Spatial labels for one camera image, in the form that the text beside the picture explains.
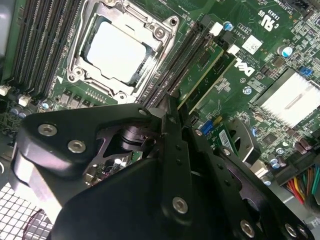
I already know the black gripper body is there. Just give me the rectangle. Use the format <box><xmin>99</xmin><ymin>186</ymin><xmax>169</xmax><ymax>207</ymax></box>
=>
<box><xmin>49</xmin><ymin>156</ymin><xmax>237</xmax><ymax>240</ymax></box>

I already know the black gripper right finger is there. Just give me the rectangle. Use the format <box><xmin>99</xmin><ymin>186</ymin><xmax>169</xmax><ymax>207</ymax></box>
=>
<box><xmin>181</xmin><ymin>101</ymin><xmax>315</xmax><ymax>240</ymax></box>

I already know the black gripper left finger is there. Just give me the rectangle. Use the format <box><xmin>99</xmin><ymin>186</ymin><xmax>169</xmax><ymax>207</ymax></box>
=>
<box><xmin>8</xmin><ymin>92</ymin><xmax>199</xmax><ymax>224</ymax></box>

